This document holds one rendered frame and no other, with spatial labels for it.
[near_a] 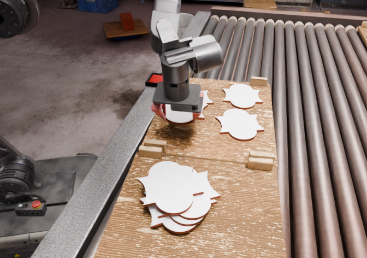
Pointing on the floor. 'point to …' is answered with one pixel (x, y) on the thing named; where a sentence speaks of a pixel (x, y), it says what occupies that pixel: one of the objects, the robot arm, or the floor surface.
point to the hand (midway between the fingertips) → (179, 117)
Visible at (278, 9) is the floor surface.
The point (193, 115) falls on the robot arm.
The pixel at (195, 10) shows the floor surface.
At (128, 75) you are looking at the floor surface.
